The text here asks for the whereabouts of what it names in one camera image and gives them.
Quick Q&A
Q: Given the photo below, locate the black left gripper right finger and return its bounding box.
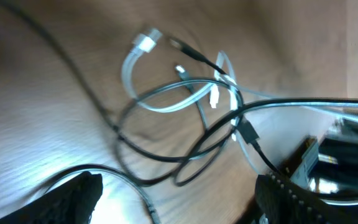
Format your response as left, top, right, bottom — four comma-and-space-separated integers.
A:
255, 175, 358, 224

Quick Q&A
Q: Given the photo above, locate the white USB cable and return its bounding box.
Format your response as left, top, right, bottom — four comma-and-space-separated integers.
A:
121, 27, 358, 175

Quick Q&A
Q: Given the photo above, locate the black micro USB cable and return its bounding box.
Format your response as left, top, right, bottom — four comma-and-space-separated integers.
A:
116, 37, 291, 187

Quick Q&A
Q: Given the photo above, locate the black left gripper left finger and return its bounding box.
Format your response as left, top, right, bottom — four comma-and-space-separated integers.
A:
0, 172, 103, 224

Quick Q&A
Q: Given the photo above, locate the thick black USB cable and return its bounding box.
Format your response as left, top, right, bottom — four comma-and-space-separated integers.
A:
113, 97, 358, 187

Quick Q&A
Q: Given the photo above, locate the thin black USB cable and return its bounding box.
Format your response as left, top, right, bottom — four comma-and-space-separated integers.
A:
0, 0, 245, 224

